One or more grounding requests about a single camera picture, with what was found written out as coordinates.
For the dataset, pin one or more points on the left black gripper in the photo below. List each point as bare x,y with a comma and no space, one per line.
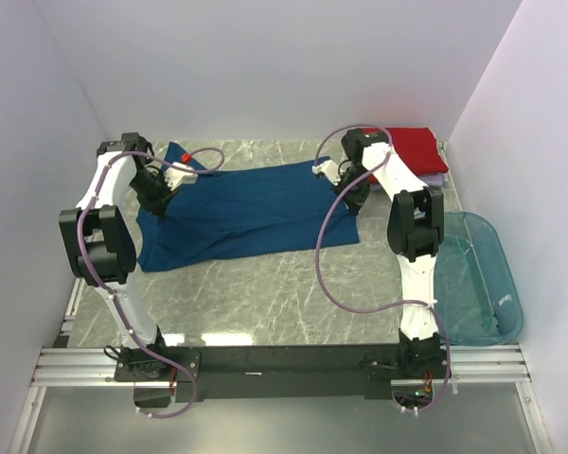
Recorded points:
156,206

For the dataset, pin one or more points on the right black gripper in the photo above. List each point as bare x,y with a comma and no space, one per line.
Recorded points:
355,201

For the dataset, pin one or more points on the blue t shirt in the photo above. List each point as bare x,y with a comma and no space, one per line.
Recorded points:
240,213

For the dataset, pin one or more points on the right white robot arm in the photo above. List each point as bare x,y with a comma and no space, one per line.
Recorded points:
415,231

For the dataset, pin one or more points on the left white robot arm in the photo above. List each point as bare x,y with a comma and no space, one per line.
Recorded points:
101,251

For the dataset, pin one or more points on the red folded t shirt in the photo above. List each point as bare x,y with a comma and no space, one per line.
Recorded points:
418,149

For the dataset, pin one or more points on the lavender folded t shirt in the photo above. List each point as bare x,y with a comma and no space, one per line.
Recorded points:
435,179

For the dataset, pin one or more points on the teal plastic bin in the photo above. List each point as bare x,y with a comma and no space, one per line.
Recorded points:
477,299

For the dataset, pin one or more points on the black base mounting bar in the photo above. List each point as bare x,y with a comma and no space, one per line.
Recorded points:
229,372

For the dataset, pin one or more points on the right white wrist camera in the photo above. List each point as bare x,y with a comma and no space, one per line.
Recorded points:
329,170

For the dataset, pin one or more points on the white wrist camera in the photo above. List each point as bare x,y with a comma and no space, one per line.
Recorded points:
329,170
179,174

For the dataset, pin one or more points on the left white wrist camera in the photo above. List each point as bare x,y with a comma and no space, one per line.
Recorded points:
179,174

